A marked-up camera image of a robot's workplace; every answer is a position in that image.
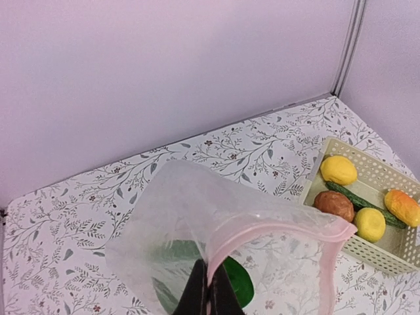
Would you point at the yellow round lemon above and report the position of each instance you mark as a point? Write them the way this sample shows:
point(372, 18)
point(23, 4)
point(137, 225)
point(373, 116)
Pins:
point(371, 224)

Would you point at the beige perforated plastic basket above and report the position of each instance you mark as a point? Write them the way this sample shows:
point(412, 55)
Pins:
point(383, 240)

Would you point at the right aluminium corner post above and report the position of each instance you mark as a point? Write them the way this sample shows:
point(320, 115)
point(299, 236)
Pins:
point(349, 47)

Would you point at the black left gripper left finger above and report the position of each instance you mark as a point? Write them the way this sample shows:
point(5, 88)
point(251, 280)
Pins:
point(195, 295)

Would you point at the orange yellow mango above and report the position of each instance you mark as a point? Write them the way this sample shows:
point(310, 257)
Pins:
point(403, 207)

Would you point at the green cucumber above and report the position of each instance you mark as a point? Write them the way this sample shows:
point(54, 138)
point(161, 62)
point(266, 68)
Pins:
point(360, 203)

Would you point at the floral patterned table mat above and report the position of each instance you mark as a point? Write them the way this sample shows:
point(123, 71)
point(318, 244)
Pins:
point(54, 238)

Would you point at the green white bok choy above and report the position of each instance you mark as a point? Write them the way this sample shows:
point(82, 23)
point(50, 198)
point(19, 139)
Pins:
point(182, 286)

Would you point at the clear zip top bag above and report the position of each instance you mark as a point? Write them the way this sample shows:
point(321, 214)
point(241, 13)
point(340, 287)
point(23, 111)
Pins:
point(289, 250)

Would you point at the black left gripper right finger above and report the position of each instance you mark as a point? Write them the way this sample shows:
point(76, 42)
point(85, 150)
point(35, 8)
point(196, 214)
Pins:
point(223, 300)

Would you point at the brown potato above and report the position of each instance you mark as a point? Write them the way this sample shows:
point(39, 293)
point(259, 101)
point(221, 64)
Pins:
point(335, 203)

